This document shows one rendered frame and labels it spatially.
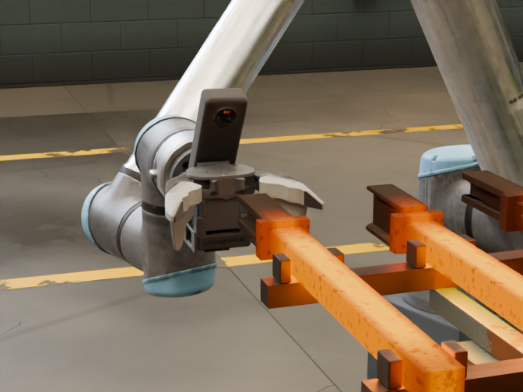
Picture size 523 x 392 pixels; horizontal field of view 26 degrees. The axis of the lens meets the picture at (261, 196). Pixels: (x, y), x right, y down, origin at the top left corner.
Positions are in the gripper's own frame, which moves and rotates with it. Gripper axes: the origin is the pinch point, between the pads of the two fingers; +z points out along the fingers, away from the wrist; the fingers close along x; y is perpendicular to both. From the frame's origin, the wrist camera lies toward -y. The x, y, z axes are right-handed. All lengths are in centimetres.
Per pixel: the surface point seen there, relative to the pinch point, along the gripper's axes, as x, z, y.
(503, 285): -10.9, 29.5, -0.9
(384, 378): 2.6, 38.7, 0.7
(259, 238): 2.2, 10.4, -0.1
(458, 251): -11.5, 21.1, -0.9
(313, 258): 0.5, 19.3, -0.9
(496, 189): -22.2, 7.5, -1.8
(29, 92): -40, -647, 101
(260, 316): -68, -219, 101
